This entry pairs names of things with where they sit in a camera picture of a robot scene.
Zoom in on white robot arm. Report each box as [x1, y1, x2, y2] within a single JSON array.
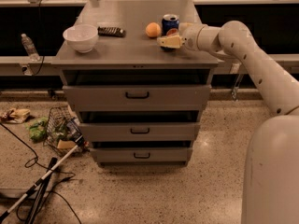
[[157, 21, 299, 224]]

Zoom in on white reacher stick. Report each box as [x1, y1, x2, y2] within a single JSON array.
[[0, 140, 84, 224]]

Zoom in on grey drawer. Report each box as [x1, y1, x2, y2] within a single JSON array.
[[64, 85, 210, 111], [90, 147, 192, 163], [79, 122, 200, 142]]

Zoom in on bottom grey drawer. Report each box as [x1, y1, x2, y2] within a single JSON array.
[[90, 147, 192, 163]]

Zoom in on black stick on floor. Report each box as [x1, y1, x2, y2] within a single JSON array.
[[24, 157, 59, 224]]

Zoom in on black hanging cable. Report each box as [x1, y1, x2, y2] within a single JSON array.
[[32, 0, 51, 77]]

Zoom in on orange fruit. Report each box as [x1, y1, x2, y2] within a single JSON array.
[[146, 22, 162, 38]]

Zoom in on top grey drawer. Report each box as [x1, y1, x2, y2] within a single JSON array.
[[64, 85, 210, 111]]

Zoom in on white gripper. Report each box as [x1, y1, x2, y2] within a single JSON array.
[[157, 22, 206, 51]]

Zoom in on black cable on floor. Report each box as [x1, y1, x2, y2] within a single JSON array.
[[0, 122, 83, 224]]

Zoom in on brown snack bag on floor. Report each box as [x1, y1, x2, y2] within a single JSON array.
[[0, 108, 30, 124]]

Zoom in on middle grey drawer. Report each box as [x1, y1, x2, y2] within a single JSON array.
[[79, 122, 200, 142]]

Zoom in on green chip bag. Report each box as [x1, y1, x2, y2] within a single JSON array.
[[28, 117, 48, 143]]

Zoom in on clear plastic water bottle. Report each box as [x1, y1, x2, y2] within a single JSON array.
[[21, 34, 40, 62]]

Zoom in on white bowl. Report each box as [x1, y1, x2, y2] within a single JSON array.
[[63, 24, 98, 53]]

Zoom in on wire basket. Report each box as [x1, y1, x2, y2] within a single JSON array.
[[44, 105, 84, 156]]

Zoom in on blue pepsi can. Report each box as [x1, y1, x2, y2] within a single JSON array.
[[160, 13, 180, 52]]

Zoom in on grey drawer cabinet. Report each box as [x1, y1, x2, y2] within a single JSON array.
[[51, 0, 220, 168]]

